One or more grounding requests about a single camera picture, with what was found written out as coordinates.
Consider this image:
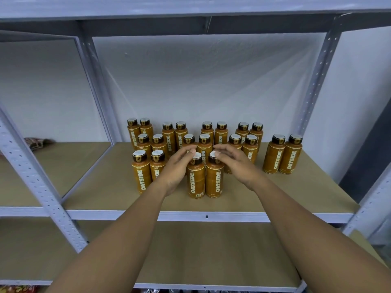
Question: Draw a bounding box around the person's right hand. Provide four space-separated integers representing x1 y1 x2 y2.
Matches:
211 142 268 192

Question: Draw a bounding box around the person's left hand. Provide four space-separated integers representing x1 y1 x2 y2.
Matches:
153 143 200 197

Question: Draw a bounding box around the orange bottle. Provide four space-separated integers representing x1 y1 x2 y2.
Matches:
205 151 225 198
187 152 207 199

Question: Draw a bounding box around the group of orange Oatside bottles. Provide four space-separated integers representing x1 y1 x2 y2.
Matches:
126 117 304 194

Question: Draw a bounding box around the white metal shelving rack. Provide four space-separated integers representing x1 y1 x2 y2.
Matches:
0 0 391 293

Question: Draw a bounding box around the person's left forearm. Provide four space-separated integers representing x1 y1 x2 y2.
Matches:
46 185 178 293

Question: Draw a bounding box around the person's right forearm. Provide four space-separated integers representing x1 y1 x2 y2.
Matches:
250 177 391 293

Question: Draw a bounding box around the striped red cloth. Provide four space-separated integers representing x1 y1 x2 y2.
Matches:
23 137 57 151

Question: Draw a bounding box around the plain brown carton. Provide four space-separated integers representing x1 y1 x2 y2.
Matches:
348 229 389 267

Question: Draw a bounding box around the red yellow snack packet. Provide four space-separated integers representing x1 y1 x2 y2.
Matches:
0 285 39 293

